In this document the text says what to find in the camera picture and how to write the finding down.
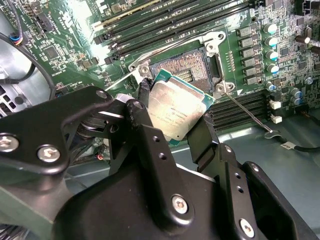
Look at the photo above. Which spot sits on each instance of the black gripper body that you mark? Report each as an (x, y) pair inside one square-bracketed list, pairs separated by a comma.
[(112, 212)]

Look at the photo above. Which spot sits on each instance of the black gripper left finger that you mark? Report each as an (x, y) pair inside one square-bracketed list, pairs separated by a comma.
[(155, 150)]

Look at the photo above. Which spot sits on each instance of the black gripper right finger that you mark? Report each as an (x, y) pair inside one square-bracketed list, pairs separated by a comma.
[(203, 147)]

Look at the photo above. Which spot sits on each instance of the silver green CPU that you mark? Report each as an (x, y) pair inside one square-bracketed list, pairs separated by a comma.
[(175, 107)]

